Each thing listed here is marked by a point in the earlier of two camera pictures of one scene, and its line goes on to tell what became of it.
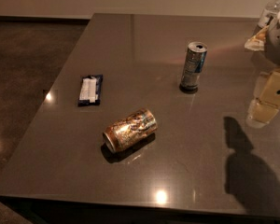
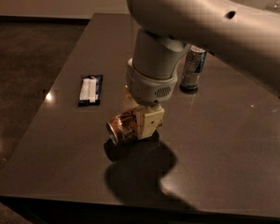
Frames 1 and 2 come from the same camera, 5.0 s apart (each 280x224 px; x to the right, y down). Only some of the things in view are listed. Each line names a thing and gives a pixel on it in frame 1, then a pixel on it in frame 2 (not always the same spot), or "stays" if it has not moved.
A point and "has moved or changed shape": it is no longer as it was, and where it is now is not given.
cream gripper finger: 273,87 → 148,119
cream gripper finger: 260,114 → 129,102
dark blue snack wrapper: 90,90 stays
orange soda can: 127,131 has moved or changed shape
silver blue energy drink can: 194,63 stays
